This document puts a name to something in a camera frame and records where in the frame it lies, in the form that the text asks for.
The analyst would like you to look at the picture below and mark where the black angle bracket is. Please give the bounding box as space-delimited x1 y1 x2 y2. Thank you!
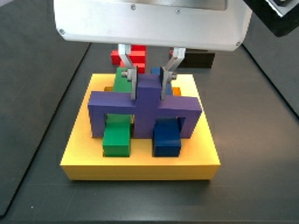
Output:
178 48 215 68

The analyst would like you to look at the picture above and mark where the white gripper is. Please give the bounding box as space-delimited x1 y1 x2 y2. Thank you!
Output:
53 0 251 100

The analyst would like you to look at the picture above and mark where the yellow slotted board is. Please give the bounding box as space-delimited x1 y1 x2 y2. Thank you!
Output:
60 73 222 181

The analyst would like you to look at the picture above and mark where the blue long bar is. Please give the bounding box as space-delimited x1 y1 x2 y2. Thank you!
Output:
150 66 183 158

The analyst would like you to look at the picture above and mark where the green long bar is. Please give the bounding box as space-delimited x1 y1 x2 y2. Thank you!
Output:
103 67 131 158

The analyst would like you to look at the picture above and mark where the red E-shaped block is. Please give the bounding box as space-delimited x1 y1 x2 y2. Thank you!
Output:
110 45 147 74

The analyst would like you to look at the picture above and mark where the purple E-shaped block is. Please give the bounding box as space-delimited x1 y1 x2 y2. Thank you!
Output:
88 74 202 138

